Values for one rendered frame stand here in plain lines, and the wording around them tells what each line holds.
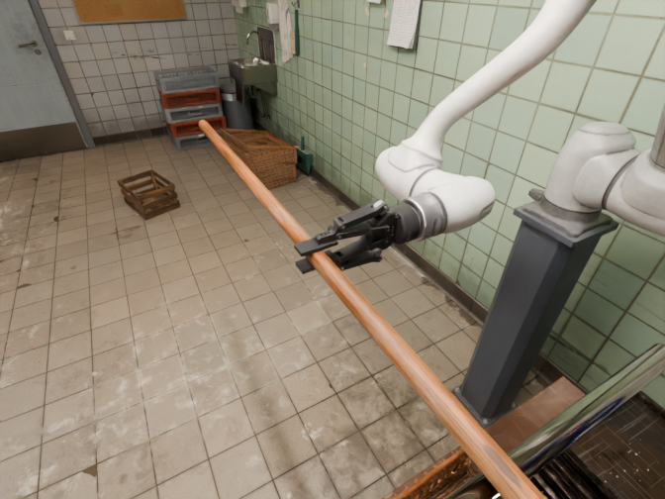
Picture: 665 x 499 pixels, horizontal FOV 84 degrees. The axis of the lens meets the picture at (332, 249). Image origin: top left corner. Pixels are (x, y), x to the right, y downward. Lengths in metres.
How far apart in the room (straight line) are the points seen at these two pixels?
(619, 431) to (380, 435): 0.98
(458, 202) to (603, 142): 0.51
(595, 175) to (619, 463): 0.65
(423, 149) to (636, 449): 0.76
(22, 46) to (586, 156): 4.65
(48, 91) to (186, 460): 4.06
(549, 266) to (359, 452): 1.04
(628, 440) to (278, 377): 1.38
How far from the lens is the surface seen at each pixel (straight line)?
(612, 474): 1.00
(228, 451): 1.79
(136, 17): 4.91
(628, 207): 1.14
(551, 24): 0.81
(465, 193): 0.77
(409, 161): 0.84
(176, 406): 1.96
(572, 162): 1.18
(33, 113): 5.07
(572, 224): 1.23
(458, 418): 0.45
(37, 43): 4.92
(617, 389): 0.60
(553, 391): 1.36
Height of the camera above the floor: 1.58
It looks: 37 degrees down
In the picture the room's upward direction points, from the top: straight up
